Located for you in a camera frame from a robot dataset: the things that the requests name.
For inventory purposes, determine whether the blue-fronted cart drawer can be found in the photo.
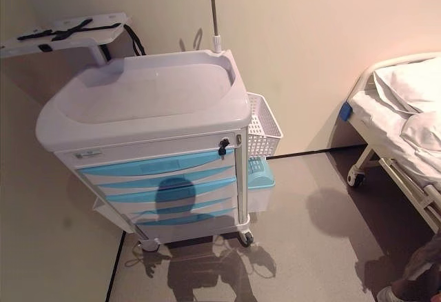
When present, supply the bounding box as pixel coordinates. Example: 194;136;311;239
76;150;236;181
129;208;239;226
85;174;238;202
107;193;238;213

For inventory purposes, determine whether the black key in lock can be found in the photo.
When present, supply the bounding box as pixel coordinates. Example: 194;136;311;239
218;137;231;161

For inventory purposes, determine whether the white perforated side basket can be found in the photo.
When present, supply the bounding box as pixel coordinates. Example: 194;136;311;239
245;91;284;159

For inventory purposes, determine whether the light blue lidded bin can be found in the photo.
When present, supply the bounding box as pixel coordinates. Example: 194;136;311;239
247;157;277;190

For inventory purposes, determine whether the white medical trolley cart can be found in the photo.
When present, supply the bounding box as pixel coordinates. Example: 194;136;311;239
35;48;252;251

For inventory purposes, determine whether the black cart caster wheel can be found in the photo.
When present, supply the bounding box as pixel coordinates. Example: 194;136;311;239
238;231;255;248

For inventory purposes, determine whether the metal IV pole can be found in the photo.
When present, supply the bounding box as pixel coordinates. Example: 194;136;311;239
203;0;225;54

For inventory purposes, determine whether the white cart caster wheel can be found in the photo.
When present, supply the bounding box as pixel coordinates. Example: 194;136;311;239
139;236;161;252

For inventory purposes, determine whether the bed caster wheel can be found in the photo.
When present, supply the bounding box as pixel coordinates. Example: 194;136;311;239
348;172;367;188

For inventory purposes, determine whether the white bed sheet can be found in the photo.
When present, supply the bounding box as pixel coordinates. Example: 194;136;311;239
346;88;441;188

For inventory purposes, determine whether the white pillow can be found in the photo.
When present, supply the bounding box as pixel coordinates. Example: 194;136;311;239
373;55;441;114

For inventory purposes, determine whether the white shoe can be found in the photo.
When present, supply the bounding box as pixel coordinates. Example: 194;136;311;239
376;285;402;302

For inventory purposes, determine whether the person's leg in trousers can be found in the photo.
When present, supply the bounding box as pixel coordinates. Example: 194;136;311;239
392;230;441;298

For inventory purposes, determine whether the white cable on floor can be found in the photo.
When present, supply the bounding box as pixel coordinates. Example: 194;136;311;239
123;243;152;268

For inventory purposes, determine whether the white hospital bed frame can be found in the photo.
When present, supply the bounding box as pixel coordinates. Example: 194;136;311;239
340;52;441;228

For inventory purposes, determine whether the white tray with black straps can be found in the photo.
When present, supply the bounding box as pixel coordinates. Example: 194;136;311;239
0;12;133;65

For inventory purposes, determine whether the black strap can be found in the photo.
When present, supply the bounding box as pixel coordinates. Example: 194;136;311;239
17;18;145;58

